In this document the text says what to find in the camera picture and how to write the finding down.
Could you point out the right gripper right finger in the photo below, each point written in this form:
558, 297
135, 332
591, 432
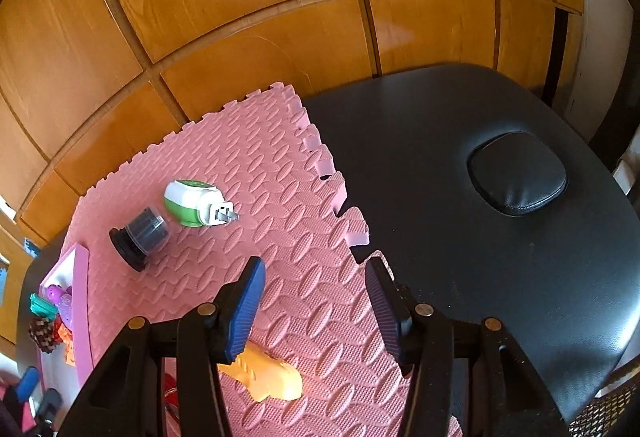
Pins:
394, 309

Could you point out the orange cube block toy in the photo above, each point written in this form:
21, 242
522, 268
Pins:
66, 338

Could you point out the pink white shallow box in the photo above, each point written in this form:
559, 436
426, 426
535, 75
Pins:
71, 272

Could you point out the purple octopus toy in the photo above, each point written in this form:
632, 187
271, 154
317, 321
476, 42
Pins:
57, 295

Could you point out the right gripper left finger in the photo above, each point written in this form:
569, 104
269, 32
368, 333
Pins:
237, 304

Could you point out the red metallic cylinder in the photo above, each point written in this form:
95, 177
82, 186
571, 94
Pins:
171, 397

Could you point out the green white plug-in device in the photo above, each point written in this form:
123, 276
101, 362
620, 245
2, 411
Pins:
195, 203

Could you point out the black padded table cushion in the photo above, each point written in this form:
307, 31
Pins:
516, 173

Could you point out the pink foam puzzle mat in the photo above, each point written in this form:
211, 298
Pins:
268, 160

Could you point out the purple oval perforated case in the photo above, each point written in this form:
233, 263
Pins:
65, 310

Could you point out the black filter cup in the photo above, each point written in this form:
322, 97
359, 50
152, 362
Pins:
140, 238

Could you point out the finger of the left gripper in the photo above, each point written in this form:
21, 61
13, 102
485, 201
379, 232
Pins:
50, 404
27, 384

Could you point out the teal green stand toy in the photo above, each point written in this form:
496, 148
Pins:
42, 308

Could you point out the brown pinecone brush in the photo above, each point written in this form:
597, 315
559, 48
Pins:
44, 333

